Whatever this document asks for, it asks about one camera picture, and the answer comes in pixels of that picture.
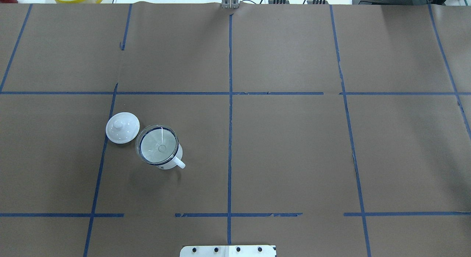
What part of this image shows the clear glass funnel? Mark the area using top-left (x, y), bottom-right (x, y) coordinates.
top-left (135, 124), bottom-right (179, 165)

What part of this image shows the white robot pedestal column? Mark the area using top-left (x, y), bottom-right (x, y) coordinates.
top-left (180, 245), bottom-right (277, 257)

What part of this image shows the white enamel cup blue rim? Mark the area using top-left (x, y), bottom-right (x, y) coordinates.
top-left (136, 124), bottom-right (186, 170)

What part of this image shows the white ceramic lid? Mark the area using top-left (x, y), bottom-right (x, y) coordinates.
top-left (105, 112), bottom-right (140, 144)

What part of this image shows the aluminium frame post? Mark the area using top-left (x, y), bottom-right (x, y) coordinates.
top-left (222, 0), bottom-right (240, 9)

